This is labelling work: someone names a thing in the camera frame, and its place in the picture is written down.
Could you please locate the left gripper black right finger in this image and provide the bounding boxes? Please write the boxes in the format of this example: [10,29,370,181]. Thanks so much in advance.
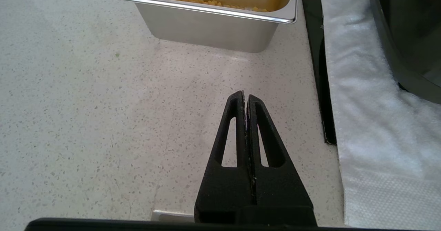
[247,94,317,225]

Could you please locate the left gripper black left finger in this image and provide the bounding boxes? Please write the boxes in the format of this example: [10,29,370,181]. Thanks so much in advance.
[194,91,256,223]

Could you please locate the white towel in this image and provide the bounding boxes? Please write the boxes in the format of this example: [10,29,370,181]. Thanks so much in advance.
[317,0,441,231]

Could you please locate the stainless steel tray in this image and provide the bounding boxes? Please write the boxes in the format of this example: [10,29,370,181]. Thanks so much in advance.
[110,0,298,53]

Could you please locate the yellow corn kernels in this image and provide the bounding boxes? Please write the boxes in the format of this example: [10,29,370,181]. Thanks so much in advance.
[167,0,267,12]

